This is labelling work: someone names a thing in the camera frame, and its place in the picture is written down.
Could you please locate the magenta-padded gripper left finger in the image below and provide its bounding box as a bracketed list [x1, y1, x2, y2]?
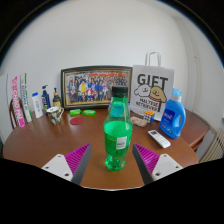
[41, 143, 93, 186]

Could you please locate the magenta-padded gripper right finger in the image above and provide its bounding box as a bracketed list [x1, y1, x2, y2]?
[132, 143, 184, 186]

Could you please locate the green plastic drink bottle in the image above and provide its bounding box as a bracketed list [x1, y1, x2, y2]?
[103, 85, 134, 173]

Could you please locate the white remote control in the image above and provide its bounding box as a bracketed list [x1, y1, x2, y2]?
[147, 129, 172, 149]

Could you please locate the flat round red coaster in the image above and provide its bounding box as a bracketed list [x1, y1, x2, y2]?
[69, 116, 85, 126]

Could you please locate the small clear snack packet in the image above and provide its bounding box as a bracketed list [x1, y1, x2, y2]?
[130, 115, 148, 128]

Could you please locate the colourful puzzle cube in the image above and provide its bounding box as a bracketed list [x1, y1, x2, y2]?
[143, 110, 156, 124]

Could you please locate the blue detergent bottle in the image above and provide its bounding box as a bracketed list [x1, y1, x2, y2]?
[159, 88, 187, 140]

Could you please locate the small green box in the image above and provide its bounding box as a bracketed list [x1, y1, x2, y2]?
[69, 108, 82, 117]
[82, 109, 97, 117]

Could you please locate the patterned ceramic mug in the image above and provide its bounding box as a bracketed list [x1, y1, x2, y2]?
[45, 106, 65, 126]

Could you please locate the brown pump bottle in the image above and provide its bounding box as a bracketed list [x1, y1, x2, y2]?
[52, 87, 63, 109]

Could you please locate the white lotion bottle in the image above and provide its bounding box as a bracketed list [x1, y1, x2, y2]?
[31, 92, 44, 119]

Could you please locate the dark blue pump bottle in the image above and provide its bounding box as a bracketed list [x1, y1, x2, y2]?
[41, 84, 52, 113]

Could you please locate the framed group photo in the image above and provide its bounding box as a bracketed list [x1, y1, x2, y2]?
[60, 65, 133, 111]

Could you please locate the white paper gift bag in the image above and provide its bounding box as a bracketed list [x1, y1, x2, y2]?
[129, 50, 175, 122]

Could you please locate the green and white long box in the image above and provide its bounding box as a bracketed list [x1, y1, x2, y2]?
[19, 72, 34, 123]

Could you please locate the pink and white long box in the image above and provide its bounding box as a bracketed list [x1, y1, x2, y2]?
[11, 75, 26, 129]

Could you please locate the white wall radiator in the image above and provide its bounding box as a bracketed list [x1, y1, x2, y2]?
[199, 128, 224, 164]

